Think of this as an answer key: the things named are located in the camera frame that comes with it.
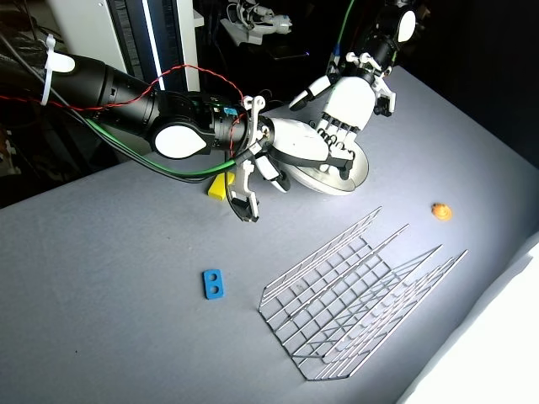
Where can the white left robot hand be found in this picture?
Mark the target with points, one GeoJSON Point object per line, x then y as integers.
{"type": "Point", "coordinates": [349, 105]}

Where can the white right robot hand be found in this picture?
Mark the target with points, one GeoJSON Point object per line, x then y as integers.
{"type": "Point", "coordinates": [299, 141]}

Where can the yellow rectangular block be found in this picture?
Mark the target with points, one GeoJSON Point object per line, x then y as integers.
{"type": "Point", "coordinates": [218, 187]}

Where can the white device with blue part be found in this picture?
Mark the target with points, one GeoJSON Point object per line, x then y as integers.
{"type": "Point", "coordinates": [252, 29]}

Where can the orange swirl cookie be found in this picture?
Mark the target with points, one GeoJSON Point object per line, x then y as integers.
{"type": "Point", "coordinates": [442, 212]}

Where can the blue block with two holes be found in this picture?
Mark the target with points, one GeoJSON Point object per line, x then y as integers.
{"type": "Point", "coordinates": [214, 285]}

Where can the white robot column blue strip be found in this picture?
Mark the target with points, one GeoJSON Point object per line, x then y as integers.
{"type": "Point", "coordinates": [84, 25]}

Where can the white zip tie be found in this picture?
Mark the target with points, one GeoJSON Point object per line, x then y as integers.
{"type": "Point", "coordinates": [61, 64]}

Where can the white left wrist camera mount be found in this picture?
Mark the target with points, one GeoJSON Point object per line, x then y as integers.
{"type": "Point", "coordinates": [385, 90]}

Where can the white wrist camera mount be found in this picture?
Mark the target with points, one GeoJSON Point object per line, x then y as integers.
{"type": "Point", "coordinates": [385, 90]}
{"type": "Point", "coordinates": [244, 185]}

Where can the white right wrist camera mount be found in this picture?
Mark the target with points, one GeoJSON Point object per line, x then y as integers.
{"type": "Point", "coordinates": [244, 185]}

